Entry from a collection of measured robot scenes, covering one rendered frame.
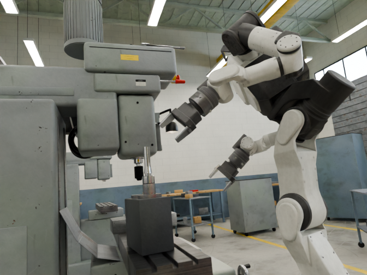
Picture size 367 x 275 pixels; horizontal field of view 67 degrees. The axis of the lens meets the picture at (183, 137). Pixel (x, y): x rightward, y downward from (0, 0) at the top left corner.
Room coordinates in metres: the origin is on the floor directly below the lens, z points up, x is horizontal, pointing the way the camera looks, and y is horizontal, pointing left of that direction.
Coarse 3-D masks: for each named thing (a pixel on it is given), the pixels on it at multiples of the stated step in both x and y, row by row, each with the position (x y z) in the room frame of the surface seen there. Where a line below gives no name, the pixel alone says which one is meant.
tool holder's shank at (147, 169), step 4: (144, 148) 1.05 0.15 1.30; (148, 148) 1.05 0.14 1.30; (144, 152) 1.05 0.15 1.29; (148, 152) 1.05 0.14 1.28; (144, 156) 1.05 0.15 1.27; (148, 156) 1.05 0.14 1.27; (144, 160) 1.05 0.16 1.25; (148, 160) 1.05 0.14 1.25; (144, 164) 1.05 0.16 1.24; (148, 164) 1.05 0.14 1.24; (144, 168) 1.05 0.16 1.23; (148, 168) 1.04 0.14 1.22; (144, 172) 1.05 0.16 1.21; (148, 172) 1.04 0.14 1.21
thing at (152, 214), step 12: (132, 204) 1.06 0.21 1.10; (144, 204) 0.98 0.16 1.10; (156, 204) 1.00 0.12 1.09; (168, 204) 1.02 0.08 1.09; (132, 216) 1.07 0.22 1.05; (144, 216) 0.98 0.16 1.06; (156, 216) 1.00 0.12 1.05; (168, 216) 1.02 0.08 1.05; (132, 228) 1.08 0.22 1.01; (144, 228) 0.98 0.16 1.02; (156, 228) 1.00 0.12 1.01; (168, 228) 1.02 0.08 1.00; (132, 240) 1.08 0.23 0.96; (144, 240) 0.98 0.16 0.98; (156, 240) 1.00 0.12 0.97; (168, 240) 1.02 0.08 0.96; (144, 252) 0.98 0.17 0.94; (156, 252) 1.00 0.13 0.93
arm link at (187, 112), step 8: (192, 96) 0.94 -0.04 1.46; (200, 96) 0.92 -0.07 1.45; (184, 104) 0.96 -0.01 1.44; (192, 104) 0.93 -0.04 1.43; (200, 104) 0.92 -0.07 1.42; (208, 104) 0.93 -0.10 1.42; (176, 112) 0.95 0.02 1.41; (184, 112) 0.94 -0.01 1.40; (192, 112) 0.92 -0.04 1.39; (200, 112) 0.95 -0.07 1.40; (208, 112) 0.95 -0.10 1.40; (176, 120) 1.00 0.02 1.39; (184, 120) 0.92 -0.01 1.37; (192, 120) 0.93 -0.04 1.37; (200, 120) 0.95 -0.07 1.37; (192, 128) 0.93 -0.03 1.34
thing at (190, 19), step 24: (24, 0) 5.96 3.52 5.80; (48, 0) 6.54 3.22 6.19; (120, 0) 6.64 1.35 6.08; (144, 0) 6.81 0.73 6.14; (168, 0) 6.96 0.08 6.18; (192, 0) 7.05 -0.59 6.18; (216, 0) 7.14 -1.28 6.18; (240, 0) 7.27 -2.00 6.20; (264, 0) 7.37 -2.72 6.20; (312, 0) 7.57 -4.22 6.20; (336, 0) 7.68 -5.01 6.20; (120, 24) 6.67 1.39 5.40; (144, 24) 6.80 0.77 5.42; (168, 24) 7.01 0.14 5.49; (192, 24) 8.28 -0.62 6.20; (216, 24) 7.49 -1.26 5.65; (288, 24) 8.80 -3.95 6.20; (312, 24) 8.94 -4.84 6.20
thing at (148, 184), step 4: (144, 180) 1.04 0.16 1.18; (148, 180) 1.03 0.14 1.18; (152, 180) 1.04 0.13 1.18; (144, 184) 1.04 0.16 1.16; (148, 184) 1.03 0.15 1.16; (152, 184) 1.04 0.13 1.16; (144, 188) 1.04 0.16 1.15; (148, 188) 1.03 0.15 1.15; (152, 188) 1.04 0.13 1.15; (144, 192) 1.04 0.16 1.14; (148, 192) 1.03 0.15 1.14; (152, 192) 1.04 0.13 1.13
